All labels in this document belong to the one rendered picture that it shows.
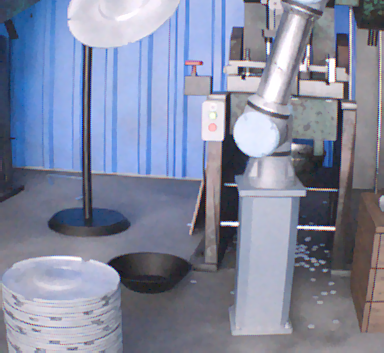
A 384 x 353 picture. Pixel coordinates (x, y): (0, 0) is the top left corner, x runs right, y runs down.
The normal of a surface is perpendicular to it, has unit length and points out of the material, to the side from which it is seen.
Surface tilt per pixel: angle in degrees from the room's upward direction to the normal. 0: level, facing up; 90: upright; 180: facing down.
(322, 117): 90
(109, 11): 54
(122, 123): 90
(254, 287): 90
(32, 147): 90
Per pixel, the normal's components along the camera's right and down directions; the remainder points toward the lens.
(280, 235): 0.00, 0.20
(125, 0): -0.27, -0.43
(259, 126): -0.38, 0.30
